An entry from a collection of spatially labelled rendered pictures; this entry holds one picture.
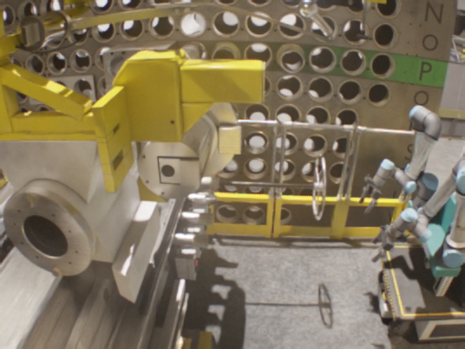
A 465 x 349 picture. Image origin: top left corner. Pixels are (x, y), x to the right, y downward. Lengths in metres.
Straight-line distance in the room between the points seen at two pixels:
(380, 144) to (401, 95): 0.54
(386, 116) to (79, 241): 3.08
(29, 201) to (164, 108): 0.46
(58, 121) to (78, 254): 0.38
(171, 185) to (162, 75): 0.37
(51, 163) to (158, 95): 0.36
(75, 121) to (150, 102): 0.22
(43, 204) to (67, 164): 0.13
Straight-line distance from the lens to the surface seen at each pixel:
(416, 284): 2.51
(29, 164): 1.10
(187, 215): 1.86
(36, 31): 1.03
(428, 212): 1.91
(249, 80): 0.98
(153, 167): 1.16
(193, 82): 1.00
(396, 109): 3.63
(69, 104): 0.95
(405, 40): 3.48
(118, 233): 1.20
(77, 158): 1.00
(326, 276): 2.83
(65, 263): 1.15
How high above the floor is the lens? 1.99
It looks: 31 degrees down
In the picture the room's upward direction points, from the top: straight up
